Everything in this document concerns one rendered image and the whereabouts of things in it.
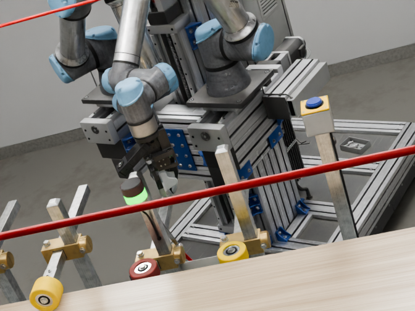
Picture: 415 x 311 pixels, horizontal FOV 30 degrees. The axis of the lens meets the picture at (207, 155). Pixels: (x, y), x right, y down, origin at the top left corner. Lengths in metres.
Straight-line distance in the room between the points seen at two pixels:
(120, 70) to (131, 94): 0.18
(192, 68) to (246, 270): 0.97
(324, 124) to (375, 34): 2.86
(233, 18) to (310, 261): 0.79
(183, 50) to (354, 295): 1.22
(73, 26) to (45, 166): 2.53
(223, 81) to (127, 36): 0.45
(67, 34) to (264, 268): 1.07
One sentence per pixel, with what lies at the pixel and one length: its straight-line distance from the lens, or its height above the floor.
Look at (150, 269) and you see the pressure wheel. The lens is 2.11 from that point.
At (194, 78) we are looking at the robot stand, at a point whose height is 1.04.
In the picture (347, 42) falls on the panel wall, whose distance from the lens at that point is 4.76.
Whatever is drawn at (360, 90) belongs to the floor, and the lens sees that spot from 4.60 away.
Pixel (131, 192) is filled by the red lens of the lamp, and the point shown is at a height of 1.13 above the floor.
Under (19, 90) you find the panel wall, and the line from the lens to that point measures 5.06.
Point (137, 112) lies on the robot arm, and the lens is 2.04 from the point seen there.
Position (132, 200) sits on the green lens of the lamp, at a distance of 2.03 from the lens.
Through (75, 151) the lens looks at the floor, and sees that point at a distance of 5.01.
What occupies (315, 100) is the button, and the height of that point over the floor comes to 1.23.
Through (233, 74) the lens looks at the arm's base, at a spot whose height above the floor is 1.10.
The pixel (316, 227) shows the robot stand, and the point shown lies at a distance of 3.22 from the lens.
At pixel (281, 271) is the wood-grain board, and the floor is 0.90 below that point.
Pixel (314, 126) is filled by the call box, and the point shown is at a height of 1.18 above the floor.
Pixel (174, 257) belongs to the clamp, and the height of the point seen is 0.86.
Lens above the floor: 2.12
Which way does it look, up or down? 29 degrees down
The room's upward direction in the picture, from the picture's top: 19 degrees counter-clockwise
